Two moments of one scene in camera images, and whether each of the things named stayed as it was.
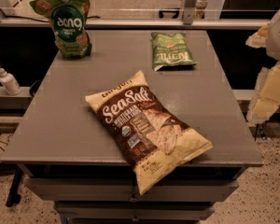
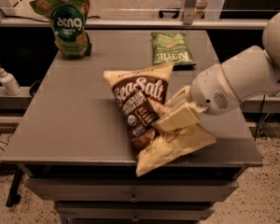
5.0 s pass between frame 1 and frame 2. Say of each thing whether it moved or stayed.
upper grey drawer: stayed
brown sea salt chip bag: moved
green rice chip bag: stayed
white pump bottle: stayed
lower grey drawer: stayed
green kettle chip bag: stayed
